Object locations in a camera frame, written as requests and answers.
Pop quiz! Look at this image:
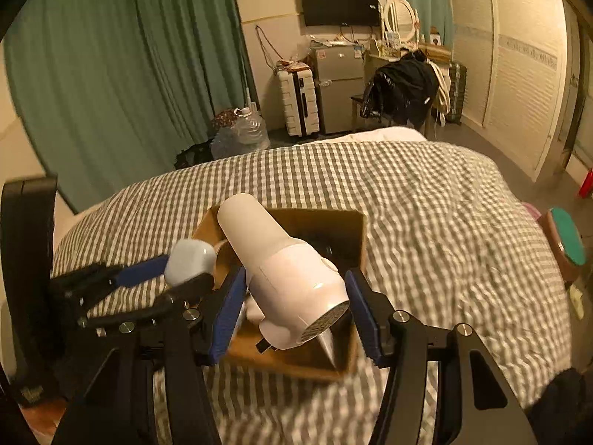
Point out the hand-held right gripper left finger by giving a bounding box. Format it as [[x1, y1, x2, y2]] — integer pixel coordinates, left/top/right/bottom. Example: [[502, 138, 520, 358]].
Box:
[[51, 266, 247, 445]]

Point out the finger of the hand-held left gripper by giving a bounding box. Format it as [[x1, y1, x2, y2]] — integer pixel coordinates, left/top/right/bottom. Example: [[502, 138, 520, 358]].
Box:
[[50, 254, 171, 304], [85, 273, 215, 331]]

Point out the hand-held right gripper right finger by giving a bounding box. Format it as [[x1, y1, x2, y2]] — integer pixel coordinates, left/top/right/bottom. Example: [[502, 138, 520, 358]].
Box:
[[345, 268, 540, 445]]

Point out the small white blue packet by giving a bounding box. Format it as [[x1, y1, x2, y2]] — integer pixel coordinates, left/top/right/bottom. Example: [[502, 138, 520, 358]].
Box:
[[164, 238, 218, 288]]

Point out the cardboard box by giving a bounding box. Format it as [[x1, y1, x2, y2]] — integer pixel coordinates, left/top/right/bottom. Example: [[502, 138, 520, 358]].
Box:
[[192, 205, 368, 383]]

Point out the white hair dryer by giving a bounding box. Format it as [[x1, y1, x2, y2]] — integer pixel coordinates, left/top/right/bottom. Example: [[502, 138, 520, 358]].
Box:
[[217, 193, 351, 370]]

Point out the checked blanket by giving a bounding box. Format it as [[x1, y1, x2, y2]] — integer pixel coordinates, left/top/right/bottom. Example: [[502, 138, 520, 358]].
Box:
[[51, 139, 575, 445]]

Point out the clear water jug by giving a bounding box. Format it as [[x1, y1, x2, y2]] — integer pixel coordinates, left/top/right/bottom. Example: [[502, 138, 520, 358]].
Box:
[[211, 111, 271, 161]]

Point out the brown patterned bag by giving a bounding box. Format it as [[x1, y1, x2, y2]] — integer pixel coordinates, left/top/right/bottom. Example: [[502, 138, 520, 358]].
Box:
[[211, 108, 242, 133]]

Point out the white bed sheet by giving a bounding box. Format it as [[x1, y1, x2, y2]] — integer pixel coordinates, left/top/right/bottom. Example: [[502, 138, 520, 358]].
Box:
[[319, 126, 427, 145]]

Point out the large green curtain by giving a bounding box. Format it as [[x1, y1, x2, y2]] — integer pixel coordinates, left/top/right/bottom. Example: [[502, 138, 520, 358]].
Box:
[[4, 0, 253, 214]]

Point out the dark wooden chair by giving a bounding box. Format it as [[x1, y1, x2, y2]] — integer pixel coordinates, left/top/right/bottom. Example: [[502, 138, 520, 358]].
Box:
[[349, 94, 371, 133]]

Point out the green topped stool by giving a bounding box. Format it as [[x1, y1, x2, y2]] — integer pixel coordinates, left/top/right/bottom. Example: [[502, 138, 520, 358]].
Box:
[[540, 208, 588, 283]]

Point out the white suitcase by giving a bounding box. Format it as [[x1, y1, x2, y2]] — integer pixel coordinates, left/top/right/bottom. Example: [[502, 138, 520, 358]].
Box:
[[277, 67, 320, 137]]

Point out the grey small fridge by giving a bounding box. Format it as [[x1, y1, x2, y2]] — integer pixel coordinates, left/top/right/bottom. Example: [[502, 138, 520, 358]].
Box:
[[309, 43, 366, 134]]

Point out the black jacket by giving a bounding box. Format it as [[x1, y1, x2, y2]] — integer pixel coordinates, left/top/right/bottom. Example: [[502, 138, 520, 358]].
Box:
[[360, 58, 438, 128]]

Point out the white tote bag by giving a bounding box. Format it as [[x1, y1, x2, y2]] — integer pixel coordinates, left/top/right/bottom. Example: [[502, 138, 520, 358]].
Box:
[[428, 62, 452, 126]]

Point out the dark suitcase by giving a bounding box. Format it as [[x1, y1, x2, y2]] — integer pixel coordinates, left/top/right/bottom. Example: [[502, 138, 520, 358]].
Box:
[[444, 62, 468, 125]]

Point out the white dressing table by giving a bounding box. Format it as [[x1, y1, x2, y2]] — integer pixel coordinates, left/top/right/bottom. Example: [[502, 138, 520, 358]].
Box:
[[366, 44, 452, 75]]

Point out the white louvred wardrobe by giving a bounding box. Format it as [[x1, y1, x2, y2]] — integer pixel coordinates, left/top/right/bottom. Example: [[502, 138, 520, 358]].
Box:
[[445, 0, 580, 181]]

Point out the white oval mirror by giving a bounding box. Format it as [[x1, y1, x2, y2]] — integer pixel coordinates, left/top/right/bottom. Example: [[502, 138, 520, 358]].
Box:
[[384, 0, 420, 42]]

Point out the wall cable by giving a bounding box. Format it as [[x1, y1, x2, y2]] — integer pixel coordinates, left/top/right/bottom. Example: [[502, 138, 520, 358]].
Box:
[[256, 25, 279, 70]]

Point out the black wall television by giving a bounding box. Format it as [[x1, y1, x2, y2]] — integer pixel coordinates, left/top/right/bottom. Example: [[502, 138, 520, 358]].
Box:
[[300, 0, 381, 27]]

